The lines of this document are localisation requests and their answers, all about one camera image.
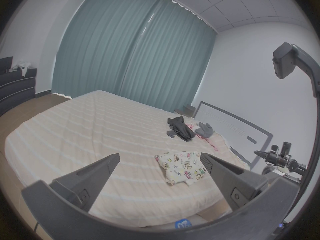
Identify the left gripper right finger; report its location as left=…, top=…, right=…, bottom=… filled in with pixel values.
left=200, top=152, right=269, bottom=213

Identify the blue-green curtain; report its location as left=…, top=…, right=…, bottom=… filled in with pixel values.
left=51, top=0, right=217, bottom=113

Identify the white garment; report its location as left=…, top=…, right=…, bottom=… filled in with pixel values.
left=11, top=61, right=32, bottom=77

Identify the white printed pyjama top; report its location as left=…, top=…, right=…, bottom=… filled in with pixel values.
left=154, top=151, right=207, bottom=186

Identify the pink garment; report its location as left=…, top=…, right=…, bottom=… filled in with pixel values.
left=187, top=124, right=219, bottom=151

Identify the bed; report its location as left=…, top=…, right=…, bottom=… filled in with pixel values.
left=4, top=90, right=273, bottom=227

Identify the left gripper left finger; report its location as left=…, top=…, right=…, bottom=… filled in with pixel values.
left=51, top=153, right=121, bottom=212

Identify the black garment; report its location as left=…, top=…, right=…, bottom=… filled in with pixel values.
left=167, top=116, right=195, bottom=142

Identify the grey bedside table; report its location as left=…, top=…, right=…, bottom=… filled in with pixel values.
left=174, top=105, right=196, bottom=117

